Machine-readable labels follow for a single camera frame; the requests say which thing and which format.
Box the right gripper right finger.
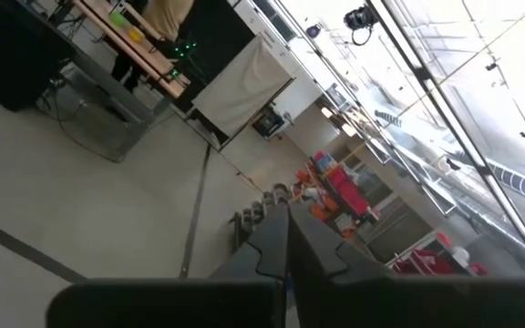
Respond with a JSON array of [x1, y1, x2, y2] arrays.
[[288, 202, 525, 328]]

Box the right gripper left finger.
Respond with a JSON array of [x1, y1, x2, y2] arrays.
[[46, 203, 290, 328]]

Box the shelf with red bins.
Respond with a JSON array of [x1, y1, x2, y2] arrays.
[[289, 149, 382, 241]]

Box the red storage crate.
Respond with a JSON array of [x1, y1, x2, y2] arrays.
[[389, 231, 489, 278]]

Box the black box appliance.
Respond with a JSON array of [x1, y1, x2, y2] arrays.
[[251, 106, 287, 140]]

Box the white hanging cloth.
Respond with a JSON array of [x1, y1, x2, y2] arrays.
[[191, 35, 294, 138]]

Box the black device green lights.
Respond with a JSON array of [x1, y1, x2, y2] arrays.
[[167, 38, 201, 61]]

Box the wooden workstation table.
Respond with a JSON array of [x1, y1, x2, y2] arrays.
[[70, 0, 191, 100]]

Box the black partition panel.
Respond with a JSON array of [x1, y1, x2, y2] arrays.
[[170, 0, 257, 113]]

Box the yellow round item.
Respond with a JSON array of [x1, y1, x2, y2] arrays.
[[127, 26, 147, 45]]

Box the person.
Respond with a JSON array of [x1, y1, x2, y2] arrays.
[[109, 0, 196, 95]]

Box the green round item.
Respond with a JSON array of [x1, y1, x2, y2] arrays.
[[108, 10, 129, 29]]

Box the black camera with cable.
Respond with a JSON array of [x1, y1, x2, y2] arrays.
[[343, 4, 381, 47]]

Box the black desk grey frame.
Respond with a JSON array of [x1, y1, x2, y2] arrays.
[[0, 0, 172, 164]]

